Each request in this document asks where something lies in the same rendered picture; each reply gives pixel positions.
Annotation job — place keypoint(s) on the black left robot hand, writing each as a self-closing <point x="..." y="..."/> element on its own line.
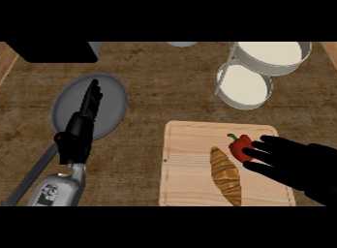
<point x="78" y="129"/>

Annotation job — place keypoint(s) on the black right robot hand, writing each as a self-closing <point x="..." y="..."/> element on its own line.
<point x="309" y="168"/>

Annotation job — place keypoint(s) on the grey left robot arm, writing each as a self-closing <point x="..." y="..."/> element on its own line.
<point x="59" y="189"/>

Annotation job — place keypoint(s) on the brown croissant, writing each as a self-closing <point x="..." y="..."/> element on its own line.
<point x="225" y="176"/>

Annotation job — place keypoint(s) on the pale wooden cutting board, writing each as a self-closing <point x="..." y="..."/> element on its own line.
<point x="190" y="168"/>

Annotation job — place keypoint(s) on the white tiered basket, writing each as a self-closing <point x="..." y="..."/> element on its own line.
<point x="252" y="80"/>

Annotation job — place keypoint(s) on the grey frying pan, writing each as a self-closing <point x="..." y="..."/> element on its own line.
<point x="110" y="103"/>

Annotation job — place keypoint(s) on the red bell pepper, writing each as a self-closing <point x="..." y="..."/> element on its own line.
<point x="238" y="149"/>

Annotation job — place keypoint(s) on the black appliance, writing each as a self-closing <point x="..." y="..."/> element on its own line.
<point x="57" y="51"/>

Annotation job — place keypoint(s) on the grey round container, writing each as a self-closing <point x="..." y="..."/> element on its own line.
<point x="96" y="47"/>

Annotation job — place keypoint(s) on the pale grey round object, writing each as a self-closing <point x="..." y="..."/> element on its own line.
<point x="181" y="43"/>

